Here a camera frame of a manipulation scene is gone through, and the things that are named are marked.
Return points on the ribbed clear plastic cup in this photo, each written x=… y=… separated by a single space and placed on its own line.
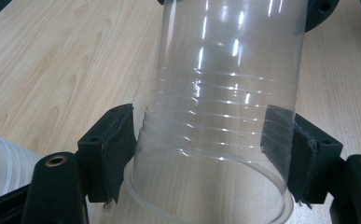
x=218 y=77

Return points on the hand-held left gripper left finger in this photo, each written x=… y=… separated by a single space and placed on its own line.
x=109 y=155

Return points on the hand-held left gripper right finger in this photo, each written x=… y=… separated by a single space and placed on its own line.
x=312 y=161

